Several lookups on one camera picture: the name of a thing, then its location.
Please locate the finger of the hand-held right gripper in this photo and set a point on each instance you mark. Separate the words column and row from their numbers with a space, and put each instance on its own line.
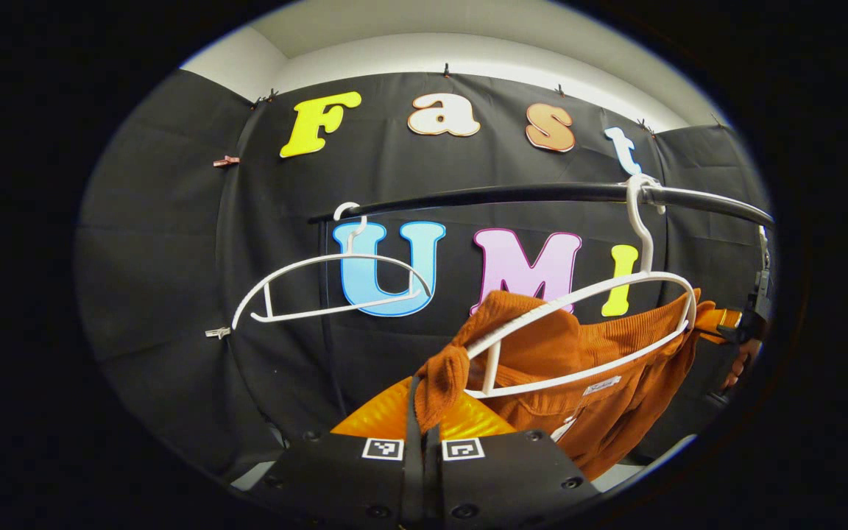
column 733, row 333

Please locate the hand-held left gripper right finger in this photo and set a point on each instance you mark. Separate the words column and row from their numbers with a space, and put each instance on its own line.
column 433, row 478

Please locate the silver clip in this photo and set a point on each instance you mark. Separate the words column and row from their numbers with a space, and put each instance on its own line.
column 218, row 333

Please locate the white plastic clothes hanger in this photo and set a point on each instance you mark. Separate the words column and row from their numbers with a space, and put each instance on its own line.
column 492, row 368
column 343, row 256

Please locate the pink clip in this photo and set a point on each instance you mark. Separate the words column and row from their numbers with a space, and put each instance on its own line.
column 227, row 161

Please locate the black clothes rack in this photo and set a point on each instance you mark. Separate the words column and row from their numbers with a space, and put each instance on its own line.
column 542, row 193

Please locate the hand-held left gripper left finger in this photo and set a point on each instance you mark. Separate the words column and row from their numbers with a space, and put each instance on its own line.
column 413, row 478

